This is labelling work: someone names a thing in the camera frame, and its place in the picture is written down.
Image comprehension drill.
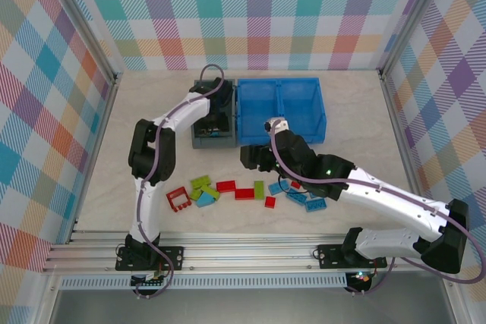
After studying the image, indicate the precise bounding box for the blue lego slope piece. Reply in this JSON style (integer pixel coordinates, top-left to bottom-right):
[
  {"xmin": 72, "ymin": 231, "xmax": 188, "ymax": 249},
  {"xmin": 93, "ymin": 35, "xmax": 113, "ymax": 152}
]
[{"xmin": 194, "ymin": 191, "xmax": 216, "ymax": 209}]

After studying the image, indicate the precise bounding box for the red lego window frame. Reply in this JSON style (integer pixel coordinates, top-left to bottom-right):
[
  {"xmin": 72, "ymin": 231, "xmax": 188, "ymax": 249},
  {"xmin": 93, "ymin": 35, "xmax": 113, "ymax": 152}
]
[{"xmin": 166, "ymin": 186, "xmax": 194, "ymax": 213}]

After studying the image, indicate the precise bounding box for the grey plastic bin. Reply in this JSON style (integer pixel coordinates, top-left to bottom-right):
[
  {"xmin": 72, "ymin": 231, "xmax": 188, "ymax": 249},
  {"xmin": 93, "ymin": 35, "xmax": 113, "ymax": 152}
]
[{"xmin": 191, "ymin": 79, "xmax": 239, "ymax": 149}]

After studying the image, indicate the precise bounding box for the blue plastic bin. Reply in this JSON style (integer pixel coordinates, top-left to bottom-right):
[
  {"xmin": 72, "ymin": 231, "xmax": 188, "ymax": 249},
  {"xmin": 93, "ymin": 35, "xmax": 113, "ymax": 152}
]
[
  {"xmin": 235, "ymin": 77, "xmax": 282, "ymax": 147},
  {"xmin": 277, "ymin": 76, "xmax": 328, "ymax": 146}
]

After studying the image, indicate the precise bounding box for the green circuit board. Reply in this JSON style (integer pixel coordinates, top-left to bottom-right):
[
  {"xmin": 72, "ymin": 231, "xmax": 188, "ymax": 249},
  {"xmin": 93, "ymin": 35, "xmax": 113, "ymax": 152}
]
[{"xmin": 131, "ymin": 270, "xmax": 169, "ymax": 288}]

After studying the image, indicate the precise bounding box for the thin black camera cable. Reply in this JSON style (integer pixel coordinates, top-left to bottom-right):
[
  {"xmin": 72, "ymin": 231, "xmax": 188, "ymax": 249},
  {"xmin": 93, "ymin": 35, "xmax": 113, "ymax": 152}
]
[{"xmin": 278, "ymin": 174, "xmax": 309, "ymax": 193}]

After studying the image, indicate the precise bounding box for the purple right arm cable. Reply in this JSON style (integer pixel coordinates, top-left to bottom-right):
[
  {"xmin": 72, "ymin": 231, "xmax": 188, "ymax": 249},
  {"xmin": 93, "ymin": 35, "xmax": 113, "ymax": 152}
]
[{"xmin": 270, "ymin": 121, "xmax": 481, "ymax": 297}]

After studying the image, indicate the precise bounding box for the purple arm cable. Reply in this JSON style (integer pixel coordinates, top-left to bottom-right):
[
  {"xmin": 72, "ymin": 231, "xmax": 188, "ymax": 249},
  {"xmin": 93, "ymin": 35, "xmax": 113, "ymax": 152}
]
[
  {"xmin": 132, "ymin": 64, "xmax": 226, "ymax": 299},
  {"xmin": 270, "ymin": 121, "xmax": 481, "ymax": 297}
]

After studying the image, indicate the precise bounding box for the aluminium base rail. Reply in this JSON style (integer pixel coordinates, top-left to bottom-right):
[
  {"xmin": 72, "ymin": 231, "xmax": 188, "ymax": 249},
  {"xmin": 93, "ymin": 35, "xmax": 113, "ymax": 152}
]
[{"xmin": 40, "ymin": 228, "xmax": 463, "ymax": 275}]

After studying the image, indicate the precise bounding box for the aluminium side rail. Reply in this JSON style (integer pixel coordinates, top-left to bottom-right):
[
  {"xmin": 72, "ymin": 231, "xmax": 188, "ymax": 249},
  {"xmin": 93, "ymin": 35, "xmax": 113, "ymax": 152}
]
[
  {"xmin": 67, "ymin": 71, "xmax": 125, "ymax": 245},
  {"xmin": 379, "ymin": 68, "xmax": 462, "ymax": 256}
]

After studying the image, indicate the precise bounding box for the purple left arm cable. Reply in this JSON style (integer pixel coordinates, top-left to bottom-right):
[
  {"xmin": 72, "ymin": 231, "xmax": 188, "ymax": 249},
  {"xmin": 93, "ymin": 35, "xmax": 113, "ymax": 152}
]
[{"xmin": 132, "ymin": 64, "xmax": 226, "ymax": 299}]

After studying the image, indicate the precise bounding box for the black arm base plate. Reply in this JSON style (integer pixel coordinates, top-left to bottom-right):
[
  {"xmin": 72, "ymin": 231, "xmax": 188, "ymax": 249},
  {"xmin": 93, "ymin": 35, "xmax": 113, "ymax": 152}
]
[
  {"xmin": 115, "ymin": 244, "xmax": 185, "ymax": 272},
  {"xmin": 317, "ymin": 244, "xmax": 388, "ymax": 269}
]

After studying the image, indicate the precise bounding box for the slotted grey cable duct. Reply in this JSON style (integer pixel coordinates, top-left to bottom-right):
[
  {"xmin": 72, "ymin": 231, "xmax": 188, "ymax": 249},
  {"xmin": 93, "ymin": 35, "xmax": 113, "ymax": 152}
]
[{"xmin": 58, "ymin": 275, "xmax": 349, "ymax": 291}]

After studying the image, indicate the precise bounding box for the aluminium frame post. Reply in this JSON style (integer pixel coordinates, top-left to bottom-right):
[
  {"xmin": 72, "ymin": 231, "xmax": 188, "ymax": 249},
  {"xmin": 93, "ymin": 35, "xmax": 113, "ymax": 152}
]
[
  {"xmin": 377, "ymin": 0, "xmax": 455, "ymax": 78},
  {"xmin": 44, "ymin": 0, "xmax": 125, "ymax": 88}
]

